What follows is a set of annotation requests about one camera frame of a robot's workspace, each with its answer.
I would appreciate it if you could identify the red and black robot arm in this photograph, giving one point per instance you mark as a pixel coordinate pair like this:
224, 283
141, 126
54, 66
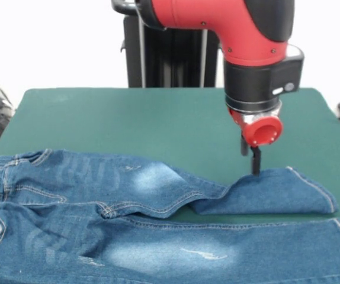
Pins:
247, 44

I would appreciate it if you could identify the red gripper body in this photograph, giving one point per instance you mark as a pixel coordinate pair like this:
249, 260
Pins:
261, 131

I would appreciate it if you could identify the blue denim jeans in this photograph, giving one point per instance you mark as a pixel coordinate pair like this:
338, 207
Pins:
69, 222

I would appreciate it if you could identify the dark green table cloth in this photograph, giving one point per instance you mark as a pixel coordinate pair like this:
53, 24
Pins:
99, 118

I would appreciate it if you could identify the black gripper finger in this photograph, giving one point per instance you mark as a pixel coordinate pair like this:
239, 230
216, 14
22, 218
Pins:
256, 161
243, 145

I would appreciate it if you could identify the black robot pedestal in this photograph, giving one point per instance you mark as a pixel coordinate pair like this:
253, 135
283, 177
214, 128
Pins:
173, 59

